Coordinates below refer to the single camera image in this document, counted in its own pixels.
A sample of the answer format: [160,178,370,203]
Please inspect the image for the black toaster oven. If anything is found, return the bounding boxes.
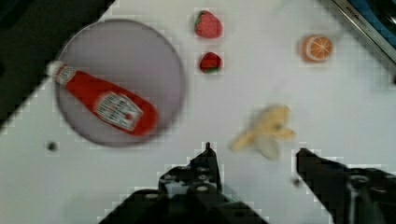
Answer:
[331,0,396,63]

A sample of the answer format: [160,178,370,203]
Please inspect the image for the peeled yellow toy banana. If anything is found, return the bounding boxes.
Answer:
[231,105,296,161]

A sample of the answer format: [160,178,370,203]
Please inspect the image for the orange slice toy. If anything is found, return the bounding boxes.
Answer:
[302,35,333,63]

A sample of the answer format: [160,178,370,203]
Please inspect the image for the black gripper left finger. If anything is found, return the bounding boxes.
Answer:
[158,142,222,195]

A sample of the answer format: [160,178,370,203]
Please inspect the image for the red ketchup bottle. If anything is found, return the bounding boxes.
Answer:
[46,61,158,136]

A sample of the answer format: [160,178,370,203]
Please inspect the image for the dark red toy strawberry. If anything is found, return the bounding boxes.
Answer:
[199,52,222,74]

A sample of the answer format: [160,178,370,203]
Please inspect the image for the light red toy strawberry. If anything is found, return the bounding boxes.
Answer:
[194,10,223,38]

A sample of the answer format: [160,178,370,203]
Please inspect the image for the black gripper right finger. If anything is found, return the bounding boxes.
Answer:
[296,148,396,224]

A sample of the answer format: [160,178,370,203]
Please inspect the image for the grey round plate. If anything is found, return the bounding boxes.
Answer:
[54,20,186,147]

